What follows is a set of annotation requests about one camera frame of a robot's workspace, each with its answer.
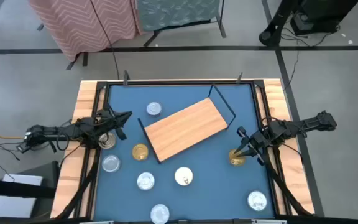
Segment black computer case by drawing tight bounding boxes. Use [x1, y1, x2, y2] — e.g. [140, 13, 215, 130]
[290, 0, 358, 35]

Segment silver can teal label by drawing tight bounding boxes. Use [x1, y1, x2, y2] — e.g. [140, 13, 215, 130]
[136, 172, 155, 191]

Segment beige-lid can blue pink label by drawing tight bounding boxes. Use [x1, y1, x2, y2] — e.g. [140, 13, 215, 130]
[98, 132, 117, 150]

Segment small silver can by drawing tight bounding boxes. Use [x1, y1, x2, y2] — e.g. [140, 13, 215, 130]
[145, 101, 163, 117]

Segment black aluminium table frame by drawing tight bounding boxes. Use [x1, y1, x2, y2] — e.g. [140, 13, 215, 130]
[53, 70, 316, 224]

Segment yellow floor cable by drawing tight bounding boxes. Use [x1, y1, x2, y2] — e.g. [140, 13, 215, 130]
[0, 130, 24, 140]

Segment black metal cloth rack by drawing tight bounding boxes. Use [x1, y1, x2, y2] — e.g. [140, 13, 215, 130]
[143, 0, 227, 47]
[37, 23, 89, 70]

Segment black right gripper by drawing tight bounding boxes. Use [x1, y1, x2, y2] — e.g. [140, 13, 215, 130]
[233, 126, 273, 165]

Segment silver can red label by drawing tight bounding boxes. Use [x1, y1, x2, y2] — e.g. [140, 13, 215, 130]
[247, 190, 268, 212]

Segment black beam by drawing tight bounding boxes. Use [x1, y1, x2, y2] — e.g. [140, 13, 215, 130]
[0, 177, 57, 200]

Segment black tower stand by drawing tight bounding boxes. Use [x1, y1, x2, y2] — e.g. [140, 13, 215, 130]
[259, 0, 301, 47]

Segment pull-tab can blue red label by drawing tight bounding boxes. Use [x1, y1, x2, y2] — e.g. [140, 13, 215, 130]
[174, 166, 194, 187]

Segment thin black hanging cable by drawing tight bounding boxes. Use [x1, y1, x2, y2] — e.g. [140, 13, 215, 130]
[89, 0, 121, 80]

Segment green leaf-print cloth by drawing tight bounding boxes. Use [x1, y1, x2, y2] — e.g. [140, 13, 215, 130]
[135, 0, 222, 32]

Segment silver can white green label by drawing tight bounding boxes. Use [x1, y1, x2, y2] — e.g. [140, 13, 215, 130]
[101, 154, 121, 174]

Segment white flat box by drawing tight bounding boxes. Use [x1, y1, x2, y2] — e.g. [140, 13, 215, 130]
[0, 173, 44, 218]

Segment gold lid can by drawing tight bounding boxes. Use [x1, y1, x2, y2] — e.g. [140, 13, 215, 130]
[228, 148, 247, 167]
[131, 143, 149, 161]

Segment pink chevron cloth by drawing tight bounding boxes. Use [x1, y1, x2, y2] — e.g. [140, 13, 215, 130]
[28, 0, 142, 62]

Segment wooden shelf black wire frame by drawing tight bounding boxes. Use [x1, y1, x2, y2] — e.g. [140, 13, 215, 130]
[137, 83, 237, 165]

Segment silver can Bumble Bee label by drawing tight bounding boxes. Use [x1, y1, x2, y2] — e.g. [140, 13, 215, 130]
[150, 203, 170, 224]

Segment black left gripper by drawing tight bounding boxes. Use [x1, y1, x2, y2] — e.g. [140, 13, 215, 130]
[99, 104, 133, 141]

